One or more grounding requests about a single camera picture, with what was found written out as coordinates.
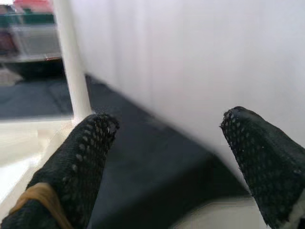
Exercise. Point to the pink box red lid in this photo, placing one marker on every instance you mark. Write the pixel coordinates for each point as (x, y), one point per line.
(31, 4)

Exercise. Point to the white plastic table leg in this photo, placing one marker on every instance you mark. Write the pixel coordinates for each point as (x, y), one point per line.
(71, 59)

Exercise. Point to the beige cloth covered stand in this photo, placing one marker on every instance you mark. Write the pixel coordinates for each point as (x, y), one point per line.
(8, 77)

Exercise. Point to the tan rubber band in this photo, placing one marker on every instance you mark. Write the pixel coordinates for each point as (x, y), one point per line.
(40, 192)

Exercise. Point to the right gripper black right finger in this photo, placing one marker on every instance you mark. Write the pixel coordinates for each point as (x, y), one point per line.
(262, 167)

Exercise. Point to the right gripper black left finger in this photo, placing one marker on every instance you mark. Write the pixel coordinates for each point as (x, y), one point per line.
(76, 162)

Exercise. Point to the green pot lid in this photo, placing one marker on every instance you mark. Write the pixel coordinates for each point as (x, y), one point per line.
(26, 20)

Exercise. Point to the black tablecloth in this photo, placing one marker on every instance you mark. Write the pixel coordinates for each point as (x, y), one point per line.
(143, 155)

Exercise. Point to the clear plastic storage box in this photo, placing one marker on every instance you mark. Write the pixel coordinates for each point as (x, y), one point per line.
(35, 40)

